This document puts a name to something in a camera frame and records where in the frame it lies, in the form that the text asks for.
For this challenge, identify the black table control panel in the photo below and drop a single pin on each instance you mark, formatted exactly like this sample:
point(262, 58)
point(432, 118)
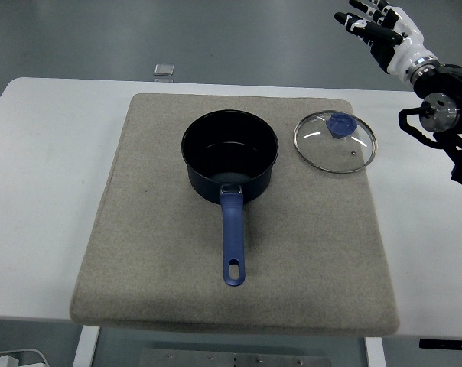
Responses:
point(445, 344)

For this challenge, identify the white table leg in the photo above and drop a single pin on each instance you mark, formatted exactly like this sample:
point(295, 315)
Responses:
point(374, 353)
point(85, 348)

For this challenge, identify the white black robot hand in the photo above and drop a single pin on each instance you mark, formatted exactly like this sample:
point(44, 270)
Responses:
point(405, 42)

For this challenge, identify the glass lid with blue knob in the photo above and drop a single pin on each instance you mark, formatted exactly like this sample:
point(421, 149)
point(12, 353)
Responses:
point(340, 125)

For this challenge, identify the beige fabric mat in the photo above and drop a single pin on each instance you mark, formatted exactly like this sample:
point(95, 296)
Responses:
point(311, 229)

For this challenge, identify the white power adapter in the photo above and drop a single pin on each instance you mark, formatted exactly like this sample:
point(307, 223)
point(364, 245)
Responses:
point(7, 362)

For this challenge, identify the small silver floor plate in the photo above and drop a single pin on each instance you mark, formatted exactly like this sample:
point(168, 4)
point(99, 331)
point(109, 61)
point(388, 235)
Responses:
point(164, 69)

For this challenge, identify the grey metal plate with screws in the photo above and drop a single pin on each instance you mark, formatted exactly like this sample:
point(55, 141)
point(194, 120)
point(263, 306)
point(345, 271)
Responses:
point(177, 359)

